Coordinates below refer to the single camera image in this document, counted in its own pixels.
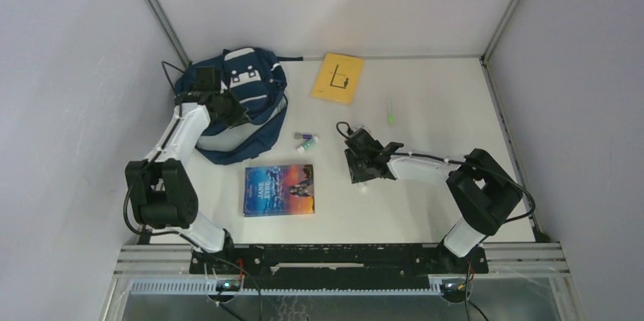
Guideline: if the navy blue student backpack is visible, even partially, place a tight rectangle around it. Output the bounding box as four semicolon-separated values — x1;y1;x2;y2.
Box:
175;47;289;165

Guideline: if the Jane Eyre colourful book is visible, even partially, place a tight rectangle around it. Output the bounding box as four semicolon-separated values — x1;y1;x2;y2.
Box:
243;164;315;217

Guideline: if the yellow Little Prince book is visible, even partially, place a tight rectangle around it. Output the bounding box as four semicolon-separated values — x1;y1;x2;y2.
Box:
311;52;365;105

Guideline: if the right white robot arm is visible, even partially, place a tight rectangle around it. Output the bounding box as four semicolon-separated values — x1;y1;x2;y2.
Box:
338;127;534;272

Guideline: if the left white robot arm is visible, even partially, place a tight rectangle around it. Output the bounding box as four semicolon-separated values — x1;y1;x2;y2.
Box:
122;67;248;273

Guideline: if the white marker green cap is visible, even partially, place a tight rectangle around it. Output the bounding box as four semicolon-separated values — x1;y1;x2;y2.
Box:
387;97;395;125

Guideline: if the green white glue stick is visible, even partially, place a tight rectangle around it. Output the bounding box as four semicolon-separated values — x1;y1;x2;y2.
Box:
296;136;319;153

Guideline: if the purple capped glue stick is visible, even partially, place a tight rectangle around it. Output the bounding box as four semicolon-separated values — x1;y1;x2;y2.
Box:
294;133;314;140

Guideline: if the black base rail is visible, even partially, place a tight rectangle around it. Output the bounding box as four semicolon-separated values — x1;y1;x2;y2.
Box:
189;243;489;291

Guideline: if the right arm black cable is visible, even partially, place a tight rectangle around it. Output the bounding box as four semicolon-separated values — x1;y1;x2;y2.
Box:
335;120;538;224

